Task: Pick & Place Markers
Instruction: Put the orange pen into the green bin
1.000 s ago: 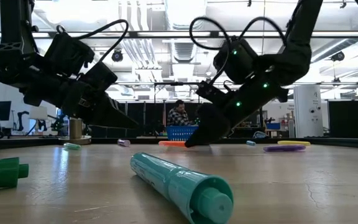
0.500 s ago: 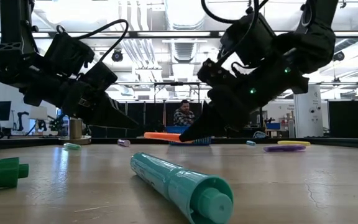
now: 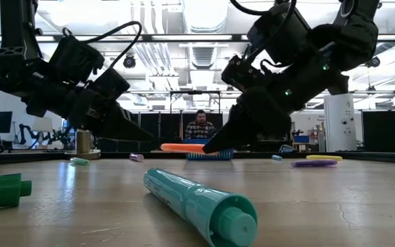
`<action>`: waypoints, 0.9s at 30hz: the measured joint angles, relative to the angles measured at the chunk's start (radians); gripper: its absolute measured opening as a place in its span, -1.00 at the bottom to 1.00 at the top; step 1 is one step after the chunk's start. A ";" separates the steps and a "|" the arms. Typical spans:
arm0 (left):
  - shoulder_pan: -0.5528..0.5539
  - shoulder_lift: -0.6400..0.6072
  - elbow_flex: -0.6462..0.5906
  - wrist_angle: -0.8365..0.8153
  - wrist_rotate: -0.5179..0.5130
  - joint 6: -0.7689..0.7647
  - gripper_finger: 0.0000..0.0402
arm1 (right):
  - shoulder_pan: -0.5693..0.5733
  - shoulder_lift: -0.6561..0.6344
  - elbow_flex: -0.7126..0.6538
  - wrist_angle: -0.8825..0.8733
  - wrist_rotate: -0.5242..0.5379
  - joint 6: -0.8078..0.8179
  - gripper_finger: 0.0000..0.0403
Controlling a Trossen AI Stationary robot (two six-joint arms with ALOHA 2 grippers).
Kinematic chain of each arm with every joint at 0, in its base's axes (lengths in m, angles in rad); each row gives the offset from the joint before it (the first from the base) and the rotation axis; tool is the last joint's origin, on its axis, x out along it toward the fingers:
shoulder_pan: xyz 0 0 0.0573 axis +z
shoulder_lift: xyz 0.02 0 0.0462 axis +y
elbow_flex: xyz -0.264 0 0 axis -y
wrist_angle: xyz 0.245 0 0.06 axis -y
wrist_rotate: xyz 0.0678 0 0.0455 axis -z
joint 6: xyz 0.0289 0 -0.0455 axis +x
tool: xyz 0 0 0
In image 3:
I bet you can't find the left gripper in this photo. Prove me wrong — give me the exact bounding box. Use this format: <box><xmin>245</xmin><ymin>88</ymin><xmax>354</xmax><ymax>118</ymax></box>
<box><xmin>25</xmin><ymin>67</ymin><xmax>155</xmax><ymax>143</ymax></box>

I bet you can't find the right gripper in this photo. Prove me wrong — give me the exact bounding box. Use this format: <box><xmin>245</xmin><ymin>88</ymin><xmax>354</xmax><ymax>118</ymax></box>
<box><xmin>202</xmin><ymin>54</ymin><xmax>349</xmax><ymax>154</ymax></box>

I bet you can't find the orange-yellow highlighter marker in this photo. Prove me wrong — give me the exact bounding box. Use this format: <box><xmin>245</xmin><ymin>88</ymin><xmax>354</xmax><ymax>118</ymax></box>
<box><xmin>160</xmin><ymin>143</ymin><xmax>207</xmax><ymax>154</ymax></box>

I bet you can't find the purple thin pen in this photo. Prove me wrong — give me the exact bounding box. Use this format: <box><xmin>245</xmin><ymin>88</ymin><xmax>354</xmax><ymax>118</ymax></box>
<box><xmin>290</xmin><ymin>159</ymin><xmax>339</xmax><ymax>169</ymax></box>

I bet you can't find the blue plastic basket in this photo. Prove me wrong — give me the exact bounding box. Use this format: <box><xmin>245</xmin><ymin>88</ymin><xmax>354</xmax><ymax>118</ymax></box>
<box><xmin>182</xmin><ymin>138</ymin><xmax>235</xmax><ymax>161</ymax></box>

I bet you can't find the person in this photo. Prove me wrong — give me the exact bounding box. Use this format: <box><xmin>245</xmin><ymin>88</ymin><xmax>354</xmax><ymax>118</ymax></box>
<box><xmin>184</xmin><ymin>109</ymin><xmax>217</xmax><ymax>140</ymax></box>

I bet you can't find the white dome metal lamp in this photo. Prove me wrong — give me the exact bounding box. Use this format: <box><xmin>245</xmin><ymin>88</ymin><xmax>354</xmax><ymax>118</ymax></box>
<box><xmin>64</xmin><ymin>128</ymin><xmax>102</xmax><ymax>161</ymax></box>

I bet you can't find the black partition panel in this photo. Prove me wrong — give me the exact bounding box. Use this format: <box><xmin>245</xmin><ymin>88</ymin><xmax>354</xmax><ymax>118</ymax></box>
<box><xmin>361</xmin><ymin>110</ymin><xmax>395</xmax><ymax>152</ymax></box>
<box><xmin>128</xmin><ymin>112</ymin><xmax>224</xmax><ymax>152</ymax></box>

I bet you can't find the white desk lampshade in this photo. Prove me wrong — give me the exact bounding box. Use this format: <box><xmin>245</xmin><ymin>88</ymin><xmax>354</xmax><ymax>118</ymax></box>
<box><xmin>31</xmin><ymin>117</ymin><xmax>53</xmax><ymax>133</ymax></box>

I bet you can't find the teal Sharpie highlighter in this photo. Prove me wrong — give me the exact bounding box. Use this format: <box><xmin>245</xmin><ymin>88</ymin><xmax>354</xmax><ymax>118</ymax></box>
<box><xmin>143</xmin><ymin>167</ymin><xmax>259</xmax><ymax>247</ymax></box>

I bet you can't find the yellow thin pen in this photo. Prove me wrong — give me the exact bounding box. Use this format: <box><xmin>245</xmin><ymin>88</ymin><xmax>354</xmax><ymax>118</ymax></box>
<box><xmin>306</xmin><ymin>154</ymin><xmax>344</xmax><ymax>162</ymax></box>

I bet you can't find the white round pillar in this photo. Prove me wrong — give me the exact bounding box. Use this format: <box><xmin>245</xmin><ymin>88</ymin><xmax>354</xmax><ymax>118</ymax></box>
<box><xmin>323</xmin><ymin>93</ymin><xmax>356</xmax><ymax>152</ymax></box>

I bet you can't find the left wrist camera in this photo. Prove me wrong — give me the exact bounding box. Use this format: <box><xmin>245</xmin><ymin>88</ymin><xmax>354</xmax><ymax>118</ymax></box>
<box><xmin>48</xmin><ymin>33</ymin><xmax>106</xmax><ymax>85</ymax></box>

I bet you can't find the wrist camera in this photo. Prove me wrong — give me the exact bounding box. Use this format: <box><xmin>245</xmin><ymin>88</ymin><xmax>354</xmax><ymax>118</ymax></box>
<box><xmin>48</xmin><ymin>33</ymin><xmax>106</xmax><ymax>85</ymax></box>
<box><xmin>247</xmin><ymin>3</ymin><xmax>311</xmax><ymax>66</ymax></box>

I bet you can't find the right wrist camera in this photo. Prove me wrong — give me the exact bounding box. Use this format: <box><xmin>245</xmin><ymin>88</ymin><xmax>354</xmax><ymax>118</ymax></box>
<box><xmin>247</xmin><ymin>3</ymin><xmax>311</xmax><ymax>66</ymax></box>

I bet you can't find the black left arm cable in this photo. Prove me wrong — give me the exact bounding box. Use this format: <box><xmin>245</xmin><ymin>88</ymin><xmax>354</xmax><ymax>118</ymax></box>
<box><xmin>61</xmin><ymin>20</ymin><xmax>143</xmax><ymax>69</ymax></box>

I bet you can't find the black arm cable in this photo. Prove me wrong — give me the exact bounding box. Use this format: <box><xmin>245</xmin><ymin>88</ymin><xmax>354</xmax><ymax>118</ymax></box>
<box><xmin>230</xmin><ymin>0</ymin><xmax>298</xmax><ymax>68</ymax></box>
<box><xmin>61</xmin><ymin>20</ymin><xmax>143</xmax><ymax>69</ymax></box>

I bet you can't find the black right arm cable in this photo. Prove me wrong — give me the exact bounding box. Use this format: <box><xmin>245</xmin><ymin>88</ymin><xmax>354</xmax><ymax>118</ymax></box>
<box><xmin>230</xmin><ymin>0</ymin><xmax>298</xmax><ymax>68</ymax></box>

